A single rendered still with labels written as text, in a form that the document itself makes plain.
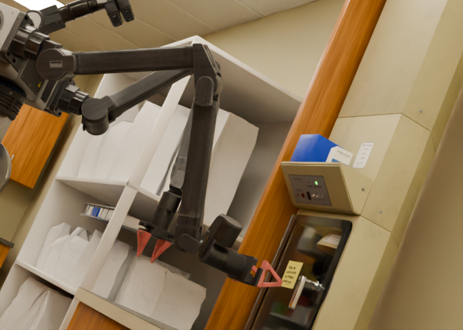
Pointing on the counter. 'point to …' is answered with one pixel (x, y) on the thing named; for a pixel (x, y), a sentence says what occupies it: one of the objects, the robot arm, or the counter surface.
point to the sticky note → (293, 269)
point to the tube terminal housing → (374, 213)
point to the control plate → (297, 182)
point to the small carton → (340, 155)
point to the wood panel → (284, 200)
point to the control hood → (348, 207)
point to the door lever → (301, 290)
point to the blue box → (312, 149)
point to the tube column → (413, 58)
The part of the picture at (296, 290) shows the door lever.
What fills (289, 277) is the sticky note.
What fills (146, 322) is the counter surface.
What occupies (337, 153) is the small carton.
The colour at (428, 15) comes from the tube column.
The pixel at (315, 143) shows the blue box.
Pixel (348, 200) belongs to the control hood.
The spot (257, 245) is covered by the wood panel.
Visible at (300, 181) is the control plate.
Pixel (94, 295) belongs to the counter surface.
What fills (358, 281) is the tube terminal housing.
